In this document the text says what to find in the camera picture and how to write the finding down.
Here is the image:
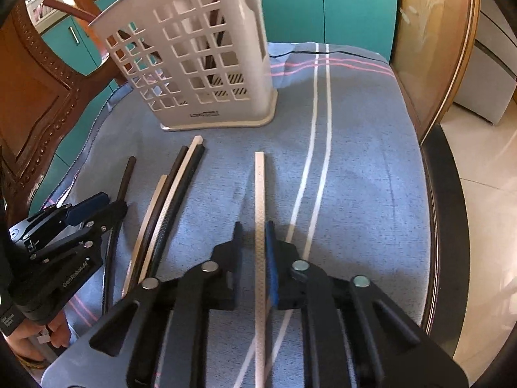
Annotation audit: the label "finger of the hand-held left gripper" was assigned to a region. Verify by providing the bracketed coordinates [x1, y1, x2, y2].
[33, 201, 128, 264]
[23, 195, 110, 232]

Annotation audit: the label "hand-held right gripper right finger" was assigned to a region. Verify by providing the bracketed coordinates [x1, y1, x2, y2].
[264, 221, 469, 388]

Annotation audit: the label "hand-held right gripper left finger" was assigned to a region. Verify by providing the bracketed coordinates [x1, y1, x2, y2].
[40, 221, 245, 388]

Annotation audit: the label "white chopstick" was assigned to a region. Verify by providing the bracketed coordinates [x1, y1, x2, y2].
[121, 175, 168, 297]
[252, 151, 268, 385]

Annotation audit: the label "bundle of mixed chopsticks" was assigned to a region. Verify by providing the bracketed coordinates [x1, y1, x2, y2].
[139, 135, 204, 281]

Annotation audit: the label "white plastic utensil basket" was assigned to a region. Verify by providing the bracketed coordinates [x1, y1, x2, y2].
[88, 0, 279, 132]

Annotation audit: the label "brown chopstick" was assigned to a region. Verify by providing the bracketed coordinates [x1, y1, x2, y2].
[202, 0, 216, 85]

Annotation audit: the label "person's left hand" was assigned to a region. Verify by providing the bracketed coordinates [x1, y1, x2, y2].
[6, 311, 72, 366]

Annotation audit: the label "blue striped cloth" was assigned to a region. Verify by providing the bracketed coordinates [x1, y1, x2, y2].
[40, 40, 431, 388]

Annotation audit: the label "teal base cabinets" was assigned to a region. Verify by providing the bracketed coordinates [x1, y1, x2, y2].
[24, 0, 400, 195]

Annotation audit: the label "wood framed glass door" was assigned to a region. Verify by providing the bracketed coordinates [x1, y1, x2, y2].
[390, 0, 481, 146]

